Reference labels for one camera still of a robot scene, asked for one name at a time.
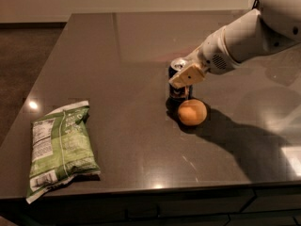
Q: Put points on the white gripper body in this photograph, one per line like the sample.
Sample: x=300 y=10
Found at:
x=213 y=55

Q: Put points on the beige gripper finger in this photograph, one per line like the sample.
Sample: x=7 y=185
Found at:
x=187 y=76

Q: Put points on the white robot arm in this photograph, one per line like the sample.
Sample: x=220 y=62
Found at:
x=269 y=28

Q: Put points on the orange fruit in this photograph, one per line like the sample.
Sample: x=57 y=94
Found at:
x=192 y=112

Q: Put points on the green chip bag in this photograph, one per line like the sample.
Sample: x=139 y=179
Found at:
x=61 y=150

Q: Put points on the black wire basket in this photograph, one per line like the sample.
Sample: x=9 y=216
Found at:
x=255 y=4

